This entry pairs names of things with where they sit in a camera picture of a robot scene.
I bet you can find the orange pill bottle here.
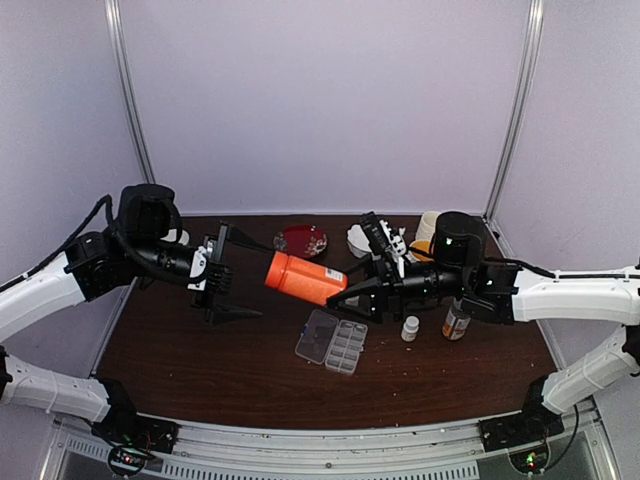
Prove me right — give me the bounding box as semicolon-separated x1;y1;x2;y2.
264;252;348;306

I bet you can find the floral mug yellow inside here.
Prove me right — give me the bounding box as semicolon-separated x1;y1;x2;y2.
408;239;433;263

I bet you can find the small white pill bottle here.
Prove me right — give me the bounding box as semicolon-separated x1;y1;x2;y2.
401;315;420;342

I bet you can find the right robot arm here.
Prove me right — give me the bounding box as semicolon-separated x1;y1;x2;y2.
326;211;639;442

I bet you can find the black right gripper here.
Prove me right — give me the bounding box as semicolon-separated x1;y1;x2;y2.
326;253;470;325

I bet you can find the clear plastic pill organizer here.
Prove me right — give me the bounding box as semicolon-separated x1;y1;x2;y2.
294;309;368;375

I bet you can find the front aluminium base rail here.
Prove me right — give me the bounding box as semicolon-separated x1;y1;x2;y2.
35;400;622;479

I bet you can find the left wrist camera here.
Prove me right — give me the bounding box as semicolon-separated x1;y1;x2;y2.
187;246;233;295

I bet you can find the red floral plate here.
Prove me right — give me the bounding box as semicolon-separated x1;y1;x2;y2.
273;225;329;259

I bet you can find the plain white ceramic bowl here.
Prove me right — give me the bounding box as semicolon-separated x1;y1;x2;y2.
159;229;190;247

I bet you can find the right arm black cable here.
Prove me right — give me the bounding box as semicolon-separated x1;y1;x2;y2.
489;254;640;466

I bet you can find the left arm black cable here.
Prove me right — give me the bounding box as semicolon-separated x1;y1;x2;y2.
14;192;186;281

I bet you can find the left aluminium frame post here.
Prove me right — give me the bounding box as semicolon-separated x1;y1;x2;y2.
104;0;157;184

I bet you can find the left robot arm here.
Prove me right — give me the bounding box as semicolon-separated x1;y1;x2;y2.
1;184;272;444

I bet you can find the amber bottle grey cap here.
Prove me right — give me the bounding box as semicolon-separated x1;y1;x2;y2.
442;299;471;341

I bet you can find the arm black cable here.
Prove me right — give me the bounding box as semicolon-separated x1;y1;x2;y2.
489;254;640;466
14;192;186;281

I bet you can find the right aluminium frame post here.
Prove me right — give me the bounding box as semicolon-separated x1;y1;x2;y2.
483;0;544;223

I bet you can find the cream textured mug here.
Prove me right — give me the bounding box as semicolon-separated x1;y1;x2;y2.
415;211;440;241

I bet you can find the aluminium frame post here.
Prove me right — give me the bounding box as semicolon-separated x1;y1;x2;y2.
483;0;544;223
104;0;157;184

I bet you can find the white scalloped bowl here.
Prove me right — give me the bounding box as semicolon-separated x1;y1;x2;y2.
346;224;371;258

